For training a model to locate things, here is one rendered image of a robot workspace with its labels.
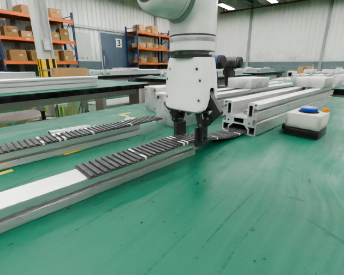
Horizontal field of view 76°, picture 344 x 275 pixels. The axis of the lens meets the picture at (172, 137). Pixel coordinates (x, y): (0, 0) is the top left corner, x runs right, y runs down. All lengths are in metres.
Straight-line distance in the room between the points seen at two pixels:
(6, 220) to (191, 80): 0.33
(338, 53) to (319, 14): 2.38
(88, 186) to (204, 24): 0.31
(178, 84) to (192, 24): 0.10
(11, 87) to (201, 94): 1.57
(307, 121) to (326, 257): 0.41
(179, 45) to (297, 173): 0.30
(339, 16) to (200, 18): 15.37
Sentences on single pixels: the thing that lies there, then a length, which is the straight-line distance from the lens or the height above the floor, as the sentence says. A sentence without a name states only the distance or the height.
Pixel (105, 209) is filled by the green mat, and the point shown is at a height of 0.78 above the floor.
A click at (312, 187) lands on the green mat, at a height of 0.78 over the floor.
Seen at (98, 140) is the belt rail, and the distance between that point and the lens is 0.53.
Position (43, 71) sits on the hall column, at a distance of 6.19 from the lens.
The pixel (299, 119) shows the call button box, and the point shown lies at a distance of 0.64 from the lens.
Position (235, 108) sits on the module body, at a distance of 0.64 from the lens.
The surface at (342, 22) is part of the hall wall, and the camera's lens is 15.66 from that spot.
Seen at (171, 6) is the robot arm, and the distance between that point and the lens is 0.37.
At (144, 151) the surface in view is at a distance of 0.38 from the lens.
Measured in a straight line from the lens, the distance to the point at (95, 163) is 0.35.
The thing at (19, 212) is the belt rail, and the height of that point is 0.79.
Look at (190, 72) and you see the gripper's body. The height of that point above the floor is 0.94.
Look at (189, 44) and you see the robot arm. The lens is 0.40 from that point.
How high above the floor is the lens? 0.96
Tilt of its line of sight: 18 degrees down
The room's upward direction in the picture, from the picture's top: straight up
